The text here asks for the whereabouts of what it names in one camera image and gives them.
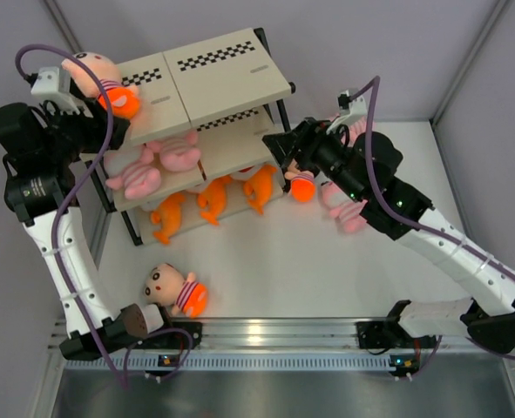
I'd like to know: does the orange shark plush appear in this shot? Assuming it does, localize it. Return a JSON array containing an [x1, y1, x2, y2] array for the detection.
[[186, 175, 233, 226], [230, 163, 277, 215], [149, 192, 186, 246]]

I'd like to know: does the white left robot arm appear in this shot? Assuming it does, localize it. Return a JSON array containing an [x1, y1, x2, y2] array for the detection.
[[0, 103, 175, 361]]

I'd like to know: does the boy doll table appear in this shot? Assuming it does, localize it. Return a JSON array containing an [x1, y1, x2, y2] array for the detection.
[[62, 51, 141, 119]]

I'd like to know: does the pink frog plush shelf left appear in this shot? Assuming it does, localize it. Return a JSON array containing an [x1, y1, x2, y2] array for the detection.
[[103, 145, 161, 200]]

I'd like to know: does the pink frog plush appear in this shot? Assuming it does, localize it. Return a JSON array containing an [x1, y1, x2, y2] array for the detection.
[[320, 181, 367, 234], [327, 109, 367, 146]]

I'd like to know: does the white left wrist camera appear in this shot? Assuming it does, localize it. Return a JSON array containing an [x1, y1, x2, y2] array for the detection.
[[30, 66, 79, 112]]

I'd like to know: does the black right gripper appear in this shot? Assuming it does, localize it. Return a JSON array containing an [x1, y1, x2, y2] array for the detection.
[[263, 115, 367, 204]]

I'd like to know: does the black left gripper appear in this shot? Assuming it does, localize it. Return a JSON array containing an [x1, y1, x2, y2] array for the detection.
[[37, 98, 128, 166]]

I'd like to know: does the beige three-tier shelf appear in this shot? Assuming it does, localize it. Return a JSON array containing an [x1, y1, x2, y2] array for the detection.
[[68, 29, 295, 245]]

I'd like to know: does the aluminium mounting rail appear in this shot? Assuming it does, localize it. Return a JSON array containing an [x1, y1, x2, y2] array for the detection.
[[47, 316, 515, 374]]

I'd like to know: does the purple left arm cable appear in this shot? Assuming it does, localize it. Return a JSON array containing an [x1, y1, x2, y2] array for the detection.
[[15, 43, 193, 391]]

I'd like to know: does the pink frog plush shelf right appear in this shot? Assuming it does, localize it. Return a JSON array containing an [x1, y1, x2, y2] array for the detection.
[[146, 130, 201, 172]]

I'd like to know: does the boy doll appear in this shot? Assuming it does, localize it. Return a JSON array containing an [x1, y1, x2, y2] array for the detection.
[[143, 263, 208, 318], [284, 160, 315, 203]]

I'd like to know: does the orange shark plush on shelf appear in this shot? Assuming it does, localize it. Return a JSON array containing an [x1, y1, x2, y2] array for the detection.
[[149, 192, 186, 246]]

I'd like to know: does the pink frog plush shelf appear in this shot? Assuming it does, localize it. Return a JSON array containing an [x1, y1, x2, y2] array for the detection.
[[146, 130, 201, 172], [103, 145, 161, 200]]

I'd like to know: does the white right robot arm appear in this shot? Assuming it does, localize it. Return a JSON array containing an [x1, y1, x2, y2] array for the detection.
[[262, 118, 515, 358]]

